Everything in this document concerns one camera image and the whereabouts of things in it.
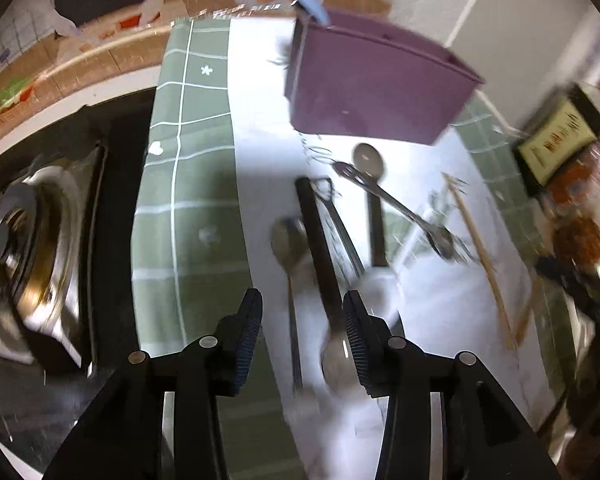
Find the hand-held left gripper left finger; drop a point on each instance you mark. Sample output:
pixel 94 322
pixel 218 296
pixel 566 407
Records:
pixel 247 340

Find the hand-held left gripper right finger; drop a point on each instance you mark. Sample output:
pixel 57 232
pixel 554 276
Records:
pixel 356 340

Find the plain silver spoon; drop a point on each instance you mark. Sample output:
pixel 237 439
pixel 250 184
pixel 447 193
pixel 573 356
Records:
pixel 286 247

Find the silver slotted fork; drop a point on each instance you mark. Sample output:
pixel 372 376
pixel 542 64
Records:
pixel 395 205

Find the wooden chopstick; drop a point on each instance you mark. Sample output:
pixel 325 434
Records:
pixel 527 310
pixel 480 255

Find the purple utensil holder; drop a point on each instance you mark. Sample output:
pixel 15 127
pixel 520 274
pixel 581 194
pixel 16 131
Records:
pixel 380 90

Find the green checked tablecloth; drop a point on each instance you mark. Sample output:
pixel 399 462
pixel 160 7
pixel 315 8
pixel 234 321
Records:
pixel 190 210

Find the white leaf print mat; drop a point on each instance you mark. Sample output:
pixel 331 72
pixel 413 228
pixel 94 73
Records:
pixel 265 160

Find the black gas stove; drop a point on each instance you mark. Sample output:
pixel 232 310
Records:
pixel 115 210

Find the reddish brown bundle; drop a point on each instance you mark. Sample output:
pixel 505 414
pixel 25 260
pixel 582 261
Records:
pixel 580 240

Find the orange packet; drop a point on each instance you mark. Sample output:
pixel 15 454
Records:
pixel 575 180

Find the black framed picture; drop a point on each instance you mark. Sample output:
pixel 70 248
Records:
pixel 555 142

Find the blue plastic spatula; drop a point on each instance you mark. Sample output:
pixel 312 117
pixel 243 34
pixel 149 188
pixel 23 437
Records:
pixel 307 0

